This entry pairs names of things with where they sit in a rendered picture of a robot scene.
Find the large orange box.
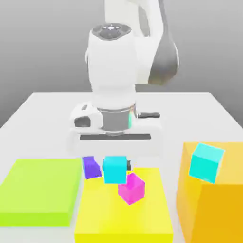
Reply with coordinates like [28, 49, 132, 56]
[176, 141, 243, 243]

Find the small magenta cube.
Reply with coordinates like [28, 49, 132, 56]
[117, 172, 146, 206]

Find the small purple cube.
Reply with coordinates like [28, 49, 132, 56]
[82, 156, 103, 180]

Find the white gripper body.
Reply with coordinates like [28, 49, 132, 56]
[66, 123, 163, 159]

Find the large yellow box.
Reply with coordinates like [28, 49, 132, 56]
[74, 168, 174, 243]

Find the large lime green box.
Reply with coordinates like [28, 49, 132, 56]
[0, 158, 83, 227]

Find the small cyan cube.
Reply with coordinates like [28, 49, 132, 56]
[103, 156, 128, 185]
[188, 143, 226, 184]

